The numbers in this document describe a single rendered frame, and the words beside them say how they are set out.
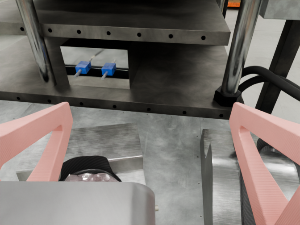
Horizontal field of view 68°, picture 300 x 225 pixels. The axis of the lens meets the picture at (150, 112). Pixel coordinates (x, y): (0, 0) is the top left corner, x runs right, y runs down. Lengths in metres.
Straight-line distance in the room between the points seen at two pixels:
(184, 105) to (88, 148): 0.46
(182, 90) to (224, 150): 0.50
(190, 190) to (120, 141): 0.21
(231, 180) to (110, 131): 0.29
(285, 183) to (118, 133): 0.36
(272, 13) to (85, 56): 0.70
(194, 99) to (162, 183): 0.43
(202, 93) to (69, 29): 0.58
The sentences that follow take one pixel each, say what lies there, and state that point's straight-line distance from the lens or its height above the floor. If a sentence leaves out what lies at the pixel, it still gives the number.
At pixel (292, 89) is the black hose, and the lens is 0.81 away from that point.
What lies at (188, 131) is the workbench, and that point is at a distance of 0.72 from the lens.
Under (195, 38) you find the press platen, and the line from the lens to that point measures 0.84.
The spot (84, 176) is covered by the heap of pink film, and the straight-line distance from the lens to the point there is 0.50.
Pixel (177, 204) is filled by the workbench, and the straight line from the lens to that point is 0.55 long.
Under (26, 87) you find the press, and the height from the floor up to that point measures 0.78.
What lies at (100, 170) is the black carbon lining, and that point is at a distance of 0.53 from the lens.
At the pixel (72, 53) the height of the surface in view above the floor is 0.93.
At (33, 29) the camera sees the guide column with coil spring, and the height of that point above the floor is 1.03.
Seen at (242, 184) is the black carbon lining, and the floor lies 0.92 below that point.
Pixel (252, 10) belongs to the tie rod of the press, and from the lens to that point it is 0.77.
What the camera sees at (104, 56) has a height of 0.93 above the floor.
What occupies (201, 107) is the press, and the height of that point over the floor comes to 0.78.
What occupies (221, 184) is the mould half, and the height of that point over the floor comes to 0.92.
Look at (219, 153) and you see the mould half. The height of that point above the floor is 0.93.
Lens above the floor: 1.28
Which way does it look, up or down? 37 degrees down
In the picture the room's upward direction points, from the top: straight up
